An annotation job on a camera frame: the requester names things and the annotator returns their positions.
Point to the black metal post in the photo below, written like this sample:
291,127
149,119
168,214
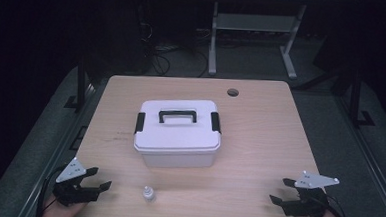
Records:
81,82
356,97

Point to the white plastic storage box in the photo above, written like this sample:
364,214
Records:
178,160

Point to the small white plastic bottle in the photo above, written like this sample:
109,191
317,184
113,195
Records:
149,194

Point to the grey metal stand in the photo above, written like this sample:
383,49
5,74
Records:
252,23

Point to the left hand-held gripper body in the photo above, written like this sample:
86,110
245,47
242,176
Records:
71,192

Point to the metal floor rail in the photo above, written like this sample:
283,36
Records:
368,157
58,148

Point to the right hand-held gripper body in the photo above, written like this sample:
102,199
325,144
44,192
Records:
306,208

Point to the person's left hand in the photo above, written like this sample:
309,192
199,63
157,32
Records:
58,212

